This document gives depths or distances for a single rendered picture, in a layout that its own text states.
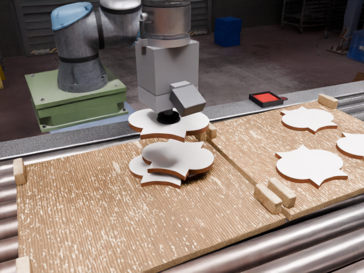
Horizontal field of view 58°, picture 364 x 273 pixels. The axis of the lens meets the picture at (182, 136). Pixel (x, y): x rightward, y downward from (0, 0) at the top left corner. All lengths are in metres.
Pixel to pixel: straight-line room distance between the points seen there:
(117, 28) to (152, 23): 0.49
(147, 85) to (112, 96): 0.49
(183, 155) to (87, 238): 0.24
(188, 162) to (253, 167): 0.14
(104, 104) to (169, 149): 0.40
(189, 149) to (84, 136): 0.31
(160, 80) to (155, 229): 0.24
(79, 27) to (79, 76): 0.14
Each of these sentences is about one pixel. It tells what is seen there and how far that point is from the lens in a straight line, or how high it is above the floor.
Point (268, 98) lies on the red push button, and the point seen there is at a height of 0.93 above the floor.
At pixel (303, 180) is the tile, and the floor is 0.94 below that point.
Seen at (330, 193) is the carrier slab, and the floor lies 0.94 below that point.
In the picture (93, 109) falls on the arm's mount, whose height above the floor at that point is 0.91.
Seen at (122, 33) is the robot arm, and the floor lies 1.12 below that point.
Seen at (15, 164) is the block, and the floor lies 0.96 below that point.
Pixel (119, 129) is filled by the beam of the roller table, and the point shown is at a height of 0.91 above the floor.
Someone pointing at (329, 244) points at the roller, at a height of 0.92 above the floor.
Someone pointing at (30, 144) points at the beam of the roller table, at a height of 0.92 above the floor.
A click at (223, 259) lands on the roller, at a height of 0.92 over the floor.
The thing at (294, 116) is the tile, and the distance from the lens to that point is 0.91.
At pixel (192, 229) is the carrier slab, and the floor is 0.94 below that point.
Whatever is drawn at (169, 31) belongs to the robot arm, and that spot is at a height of 1.22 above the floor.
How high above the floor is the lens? 1.32
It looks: 29 degrees down
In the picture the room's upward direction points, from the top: straight up
